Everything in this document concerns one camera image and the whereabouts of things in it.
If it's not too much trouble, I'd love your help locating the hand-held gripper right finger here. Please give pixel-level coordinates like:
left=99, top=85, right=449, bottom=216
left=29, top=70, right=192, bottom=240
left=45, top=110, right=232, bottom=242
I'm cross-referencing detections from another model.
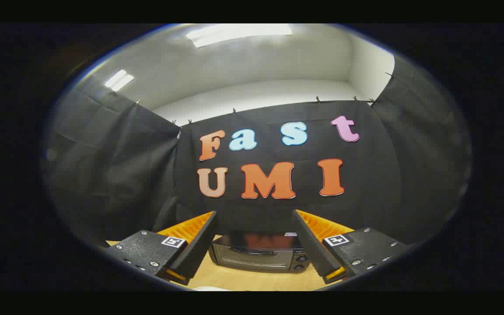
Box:
left=291, top=209, right=411, bottom=285

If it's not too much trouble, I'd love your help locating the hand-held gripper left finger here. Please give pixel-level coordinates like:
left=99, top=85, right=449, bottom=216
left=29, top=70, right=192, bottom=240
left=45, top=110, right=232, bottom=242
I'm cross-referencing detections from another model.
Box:
left=102, top=210, right=219, bottom=286

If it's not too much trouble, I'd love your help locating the black toaster oven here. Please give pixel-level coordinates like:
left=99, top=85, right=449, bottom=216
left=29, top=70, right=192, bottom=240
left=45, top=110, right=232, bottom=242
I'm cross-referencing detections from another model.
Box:
left=208, top=231, right=310, bottom=274

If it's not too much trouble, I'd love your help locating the small ceiling light panel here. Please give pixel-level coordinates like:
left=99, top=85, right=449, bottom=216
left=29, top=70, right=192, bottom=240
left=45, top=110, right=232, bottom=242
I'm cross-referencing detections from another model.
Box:
left=105, top=69, right=134, bottom=91

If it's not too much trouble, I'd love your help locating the long ceiling light panel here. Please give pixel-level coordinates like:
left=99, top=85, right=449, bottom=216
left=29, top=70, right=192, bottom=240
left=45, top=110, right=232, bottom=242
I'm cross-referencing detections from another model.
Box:
left=186, top=24, right=293, bottom=48

